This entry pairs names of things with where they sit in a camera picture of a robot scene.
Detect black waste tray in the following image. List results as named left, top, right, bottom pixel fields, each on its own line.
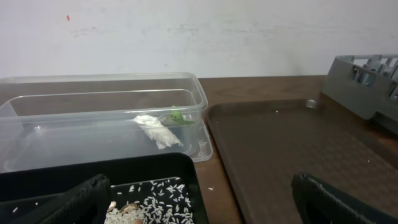
left=1, top=153, right=208, bottom=223

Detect dark brown serving tray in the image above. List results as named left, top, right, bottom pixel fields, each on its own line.
left=206, top=100, right=397, bottom=223

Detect grey dishwasher rack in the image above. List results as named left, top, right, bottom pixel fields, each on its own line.
left=322, top=54, right=397, bottom=134

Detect white tissue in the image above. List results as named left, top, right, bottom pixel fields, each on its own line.
left=132, top=115, right=183, bottom=150

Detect green snack wrapper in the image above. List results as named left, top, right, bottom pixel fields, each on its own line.
left=159, top=105, right=194, bottom=126

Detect rice and food scraps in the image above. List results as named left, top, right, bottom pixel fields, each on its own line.
left=104, top=177, right=195, bottom=224

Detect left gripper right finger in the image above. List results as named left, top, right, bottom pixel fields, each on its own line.
left=291, top=172, right=397, bottom=224

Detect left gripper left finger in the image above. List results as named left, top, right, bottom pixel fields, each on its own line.
left=12, top=174, right=111, bottom=224

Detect clear plastic waste bin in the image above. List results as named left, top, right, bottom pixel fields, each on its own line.
left=1, top=73, right=213, bottom=172

